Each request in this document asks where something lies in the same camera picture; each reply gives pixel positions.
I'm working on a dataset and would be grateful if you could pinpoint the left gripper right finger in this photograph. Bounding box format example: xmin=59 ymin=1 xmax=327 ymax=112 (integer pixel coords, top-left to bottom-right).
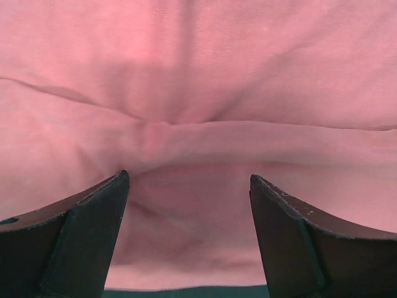
xmin=249 ymin=175 xmax=396 ymax=297

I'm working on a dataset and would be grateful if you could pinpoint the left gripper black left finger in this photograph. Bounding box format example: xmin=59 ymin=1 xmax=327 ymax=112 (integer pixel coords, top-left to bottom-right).
xmin=1 ymin=170 xmax=130 ymax=297

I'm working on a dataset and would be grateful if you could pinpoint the pink t shirt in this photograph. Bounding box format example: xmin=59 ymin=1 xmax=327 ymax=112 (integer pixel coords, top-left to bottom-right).
xmin=1 ymin=1 xmax=396 ymax=289

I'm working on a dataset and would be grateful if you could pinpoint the black t shirt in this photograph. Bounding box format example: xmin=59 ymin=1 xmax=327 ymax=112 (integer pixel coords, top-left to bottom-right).
xmin=102 ymin=285 xmax=270 ymax=298

